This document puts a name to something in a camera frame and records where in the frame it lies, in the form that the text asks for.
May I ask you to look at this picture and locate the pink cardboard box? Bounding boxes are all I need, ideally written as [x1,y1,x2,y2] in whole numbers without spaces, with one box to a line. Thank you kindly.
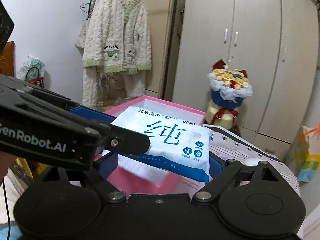
[102,95,212,194]

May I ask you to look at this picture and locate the blue wet wipes pack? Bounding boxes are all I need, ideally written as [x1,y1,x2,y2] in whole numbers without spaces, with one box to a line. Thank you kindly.
[111,106,213,183]

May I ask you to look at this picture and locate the person's left hand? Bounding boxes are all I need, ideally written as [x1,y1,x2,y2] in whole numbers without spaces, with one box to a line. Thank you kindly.
[0,152,17,180]

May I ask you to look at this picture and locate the striped table cloth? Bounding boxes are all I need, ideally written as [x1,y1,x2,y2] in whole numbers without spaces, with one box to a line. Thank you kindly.
[69,124,301,198]

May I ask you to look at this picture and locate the plastic bag on floor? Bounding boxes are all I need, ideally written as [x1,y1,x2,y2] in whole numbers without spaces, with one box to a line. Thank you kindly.
[19,54,45,88]

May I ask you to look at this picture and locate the colourful paper gift bag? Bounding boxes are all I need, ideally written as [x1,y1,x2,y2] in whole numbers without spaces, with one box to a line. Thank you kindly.
[295,124,320,183]

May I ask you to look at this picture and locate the flower bouquet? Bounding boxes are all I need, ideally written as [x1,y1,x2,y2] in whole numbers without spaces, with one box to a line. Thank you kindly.
[204,60,253,130]

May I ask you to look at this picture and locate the cream knitted cardigan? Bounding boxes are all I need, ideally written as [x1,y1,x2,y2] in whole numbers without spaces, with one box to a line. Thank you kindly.
[82,0,152,108]

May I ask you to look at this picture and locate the beige wardrobe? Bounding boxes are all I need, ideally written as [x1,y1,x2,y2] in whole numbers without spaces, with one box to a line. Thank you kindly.
[163,0,319,159]

